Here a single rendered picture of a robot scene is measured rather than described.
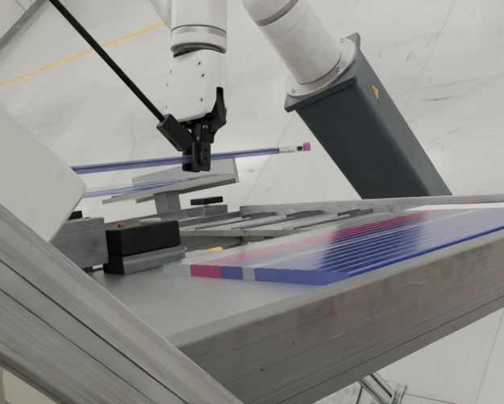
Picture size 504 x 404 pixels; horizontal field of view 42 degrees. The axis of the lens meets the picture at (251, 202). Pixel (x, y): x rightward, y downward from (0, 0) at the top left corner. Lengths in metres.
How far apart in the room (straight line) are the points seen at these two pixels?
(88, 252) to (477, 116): 1.83
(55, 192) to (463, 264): 0.38
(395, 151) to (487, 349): 0.54
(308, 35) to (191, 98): 0.57
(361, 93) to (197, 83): 0.63
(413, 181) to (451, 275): 1.15
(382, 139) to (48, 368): 1.39
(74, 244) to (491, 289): 0.39
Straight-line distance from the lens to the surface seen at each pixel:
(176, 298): 0.51
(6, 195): 0.24
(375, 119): 1.56
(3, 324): 0.24
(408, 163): 1.65
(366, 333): 0.45
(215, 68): 0.96
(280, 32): 1.47
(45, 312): 0.25
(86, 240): 0.67
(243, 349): 0.36
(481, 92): 2.44
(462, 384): 1.73
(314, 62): 1.50
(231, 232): 1.03
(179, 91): 0.99
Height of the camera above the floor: 1.40
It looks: 32 degrees down
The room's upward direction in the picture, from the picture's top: 42 degrees counter-clockwise
